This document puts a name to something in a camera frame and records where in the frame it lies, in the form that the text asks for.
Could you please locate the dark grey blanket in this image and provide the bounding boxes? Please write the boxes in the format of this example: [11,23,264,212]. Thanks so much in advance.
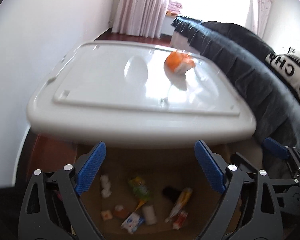
[171,16,300,180]

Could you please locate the blue and white carton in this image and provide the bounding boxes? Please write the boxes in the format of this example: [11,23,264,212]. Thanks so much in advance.
[121,212,145,234]

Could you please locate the orange snack packet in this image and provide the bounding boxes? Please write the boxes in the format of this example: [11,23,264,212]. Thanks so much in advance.
[165,187,193,223]

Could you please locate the black and white pillow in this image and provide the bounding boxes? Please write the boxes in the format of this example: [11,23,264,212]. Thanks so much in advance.
[265,47,300,115]

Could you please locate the white bed base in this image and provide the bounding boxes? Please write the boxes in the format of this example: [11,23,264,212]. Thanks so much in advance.
[170,31,193,53]

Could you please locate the orange plastic bag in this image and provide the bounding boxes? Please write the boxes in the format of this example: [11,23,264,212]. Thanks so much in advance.
[164,51,196,75]

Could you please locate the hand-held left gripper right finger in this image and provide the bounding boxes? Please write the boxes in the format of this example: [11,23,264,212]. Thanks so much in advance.
[194,140,283,240]

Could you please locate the red and white wrapper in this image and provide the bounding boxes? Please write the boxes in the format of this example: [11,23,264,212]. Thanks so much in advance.
[172,210,188,230]

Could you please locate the green snack wrapper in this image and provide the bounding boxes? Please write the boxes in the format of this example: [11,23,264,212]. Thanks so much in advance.
[128,176,150,200]

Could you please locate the white plastic bin lid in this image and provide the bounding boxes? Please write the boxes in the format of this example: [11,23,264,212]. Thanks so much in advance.
[27,41,257,145]

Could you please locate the folded pink quilt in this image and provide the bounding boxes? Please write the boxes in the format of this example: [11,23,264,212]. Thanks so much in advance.
[166,0,183,14]

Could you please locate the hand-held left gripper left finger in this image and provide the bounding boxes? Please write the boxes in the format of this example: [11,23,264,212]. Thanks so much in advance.
[17,142,107,240]

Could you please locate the narrow pink dotted curtain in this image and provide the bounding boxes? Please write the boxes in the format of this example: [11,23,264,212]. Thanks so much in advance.
[245,0,274,38]

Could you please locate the white tissue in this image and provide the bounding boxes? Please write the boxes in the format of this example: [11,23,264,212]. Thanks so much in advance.
[100,174,112,198]

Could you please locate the cardboard box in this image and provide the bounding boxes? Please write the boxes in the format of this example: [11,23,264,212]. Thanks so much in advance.
[75,145,243,240]

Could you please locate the wide pink dotted curtain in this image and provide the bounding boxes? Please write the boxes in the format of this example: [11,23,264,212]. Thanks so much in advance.
[112,0,169,38]

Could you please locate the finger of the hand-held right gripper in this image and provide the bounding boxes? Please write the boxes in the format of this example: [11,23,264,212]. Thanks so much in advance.
[230,152,264,178]
[263,137,300,173]

